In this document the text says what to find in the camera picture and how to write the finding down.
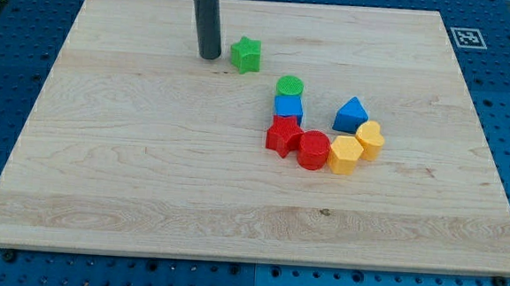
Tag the yellow hexagon block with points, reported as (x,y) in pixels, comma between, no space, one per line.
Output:
(344,155)

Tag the red cylinder block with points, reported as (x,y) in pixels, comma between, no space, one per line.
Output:
(313,150)

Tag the green star block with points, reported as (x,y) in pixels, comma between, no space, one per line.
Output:
(246,55)

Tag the black bolt front right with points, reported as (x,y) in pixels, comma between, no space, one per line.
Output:
(499,281)

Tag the black bolt front left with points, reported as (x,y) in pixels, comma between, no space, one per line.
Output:
(9,256)

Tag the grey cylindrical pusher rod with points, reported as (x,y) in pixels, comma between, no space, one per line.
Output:
(208,28)

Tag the white fiducial marker tag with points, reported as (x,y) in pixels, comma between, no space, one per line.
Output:
(468,38)

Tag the black bolt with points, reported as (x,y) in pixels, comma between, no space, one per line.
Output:
(9,256)
(499,281)

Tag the red star block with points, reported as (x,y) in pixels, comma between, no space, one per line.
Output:
(283,135)

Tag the blue cube block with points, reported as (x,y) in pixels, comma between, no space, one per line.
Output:
(289,106)

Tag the blue triangle block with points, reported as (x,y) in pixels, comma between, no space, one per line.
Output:
(350,116)

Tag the green circle block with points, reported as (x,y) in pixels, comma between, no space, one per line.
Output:
(289,86)

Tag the yellow heart block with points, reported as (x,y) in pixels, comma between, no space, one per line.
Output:
(370,137)

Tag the light wooden board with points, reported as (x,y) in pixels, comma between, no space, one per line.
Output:
(138,147)

